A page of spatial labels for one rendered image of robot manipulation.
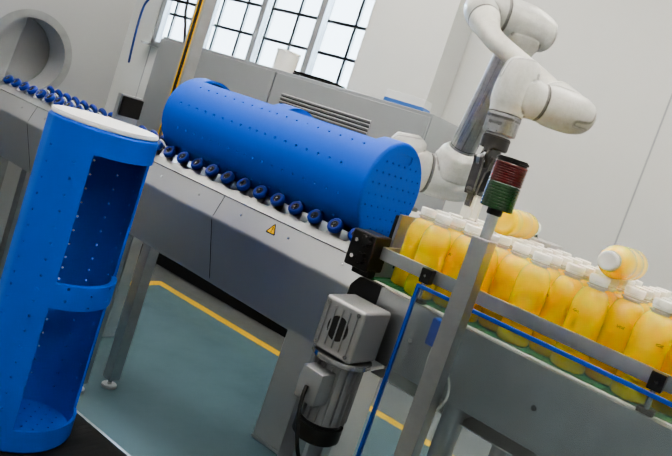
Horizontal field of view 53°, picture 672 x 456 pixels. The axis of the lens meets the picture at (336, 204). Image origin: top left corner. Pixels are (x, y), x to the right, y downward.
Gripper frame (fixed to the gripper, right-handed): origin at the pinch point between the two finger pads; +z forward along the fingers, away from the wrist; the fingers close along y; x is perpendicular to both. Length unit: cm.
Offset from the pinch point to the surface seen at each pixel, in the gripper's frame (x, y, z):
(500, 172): 26, 48, -10
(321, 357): 1, 47, 39
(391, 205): -19.3, 7.7, 6.6
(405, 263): 3.6, 30.0, 15.8
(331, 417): 6, 42, 52
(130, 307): -115, 5, 79
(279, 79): -205, -124, -26
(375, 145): -23.3, 18.5, -7.6
